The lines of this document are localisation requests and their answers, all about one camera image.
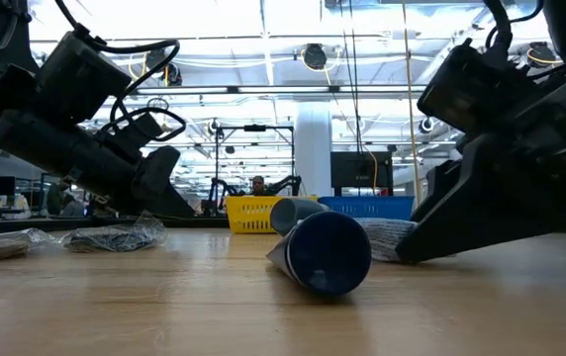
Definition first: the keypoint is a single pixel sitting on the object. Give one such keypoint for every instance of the person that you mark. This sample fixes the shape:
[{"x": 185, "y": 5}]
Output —
[
  {"x": 22, "y": 205},
  {"x": 76, "y": 208},
  {"x": 56, "y": 200},
  {"x": 258, "y": 187}
]

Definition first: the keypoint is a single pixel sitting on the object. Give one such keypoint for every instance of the grey toiletry tube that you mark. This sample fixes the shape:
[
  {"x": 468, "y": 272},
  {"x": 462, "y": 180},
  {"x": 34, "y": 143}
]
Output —
[{"x": 288, "y": 212}]

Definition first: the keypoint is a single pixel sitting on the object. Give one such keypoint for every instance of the dark blue toiletry tube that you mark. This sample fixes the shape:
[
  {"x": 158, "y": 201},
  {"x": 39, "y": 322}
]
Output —
[{"x": 327, "y": 254}]

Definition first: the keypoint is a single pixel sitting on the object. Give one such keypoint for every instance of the black background robot arm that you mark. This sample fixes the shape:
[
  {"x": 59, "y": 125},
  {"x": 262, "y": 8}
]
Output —
[
  {"x": 288, "y": 184},
  {"x": 216, "y": 190}
]

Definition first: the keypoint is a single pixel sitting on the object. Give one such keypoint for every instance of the grey ribbed toiletry packet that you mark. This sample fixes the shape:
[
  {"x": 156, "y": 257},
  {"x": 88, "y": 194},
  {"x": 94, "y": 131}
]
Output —
[{"x": 384, "y": 237}]

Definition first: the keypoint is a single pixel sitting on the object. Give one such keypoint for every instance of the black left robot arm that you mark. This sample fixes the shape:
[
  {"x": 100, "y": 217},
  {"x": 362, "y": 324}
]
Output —
[{"x": 80, "y": 74}]

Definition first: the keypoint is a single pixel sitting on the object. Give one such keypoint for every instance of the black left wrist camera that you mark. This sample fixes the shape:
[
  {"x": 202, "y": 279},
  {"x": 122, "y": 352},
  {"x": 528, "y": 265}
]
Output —
[{"x": 129, "y": 133}]

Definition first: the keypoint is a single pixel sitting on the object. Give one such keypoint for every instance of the large black screen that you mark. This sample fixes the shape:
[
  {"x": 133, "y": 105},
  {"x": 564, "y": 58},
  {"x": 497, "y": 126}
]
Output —
[{"x": 362, "y": 170}]

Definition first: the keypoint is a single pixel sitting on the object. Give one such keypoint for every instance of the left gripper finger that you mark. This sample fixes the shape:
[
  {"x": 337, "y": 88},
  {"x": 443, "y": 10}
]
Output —
[{"x": 157, "y": 173}]

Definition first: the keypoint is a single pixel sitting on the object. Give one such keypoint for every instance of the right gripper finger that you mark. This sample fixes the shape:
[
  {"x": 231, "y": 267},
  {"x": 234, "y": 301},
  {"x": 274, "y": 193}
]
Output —
[
  {"x": 491, "y": 207},
  {"x": 436, "y": 188}
]

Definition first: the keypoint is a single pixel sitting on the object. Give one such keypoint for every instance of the black background rig frame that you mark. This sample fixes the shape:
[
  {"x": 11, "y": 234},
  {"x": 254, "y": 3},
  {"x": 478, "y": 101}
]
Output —
[{"x": 254, "y": 127}]

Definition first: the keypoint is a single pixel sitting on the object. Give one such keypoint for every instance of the blue plastic basket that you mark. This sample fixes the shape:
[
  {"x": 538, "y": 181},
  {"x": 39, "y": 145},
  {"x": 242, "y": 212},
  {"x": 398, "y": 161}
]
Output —
[{"x": 372, "y": 207}]

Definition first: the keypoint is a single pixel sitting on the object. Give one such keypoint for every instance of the yellow plastic basket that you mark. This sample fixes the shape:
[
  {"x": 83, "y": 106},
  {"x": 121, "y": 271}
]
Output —
[{"x": 253, "y": 215}]

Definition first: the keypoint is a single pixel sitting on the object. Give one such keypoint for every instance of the white building pillar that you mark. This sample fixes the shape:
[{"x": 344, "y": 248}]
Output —
[{"x": 312, "y": 148}]

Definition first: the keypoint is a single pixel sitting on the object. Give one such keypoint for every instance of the black comb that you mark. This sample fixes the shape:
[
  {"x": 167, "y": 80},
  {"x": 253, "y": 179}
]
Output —
[
  {"x": 1, "y": 244},
  {"x": 115, "y": 238}
]

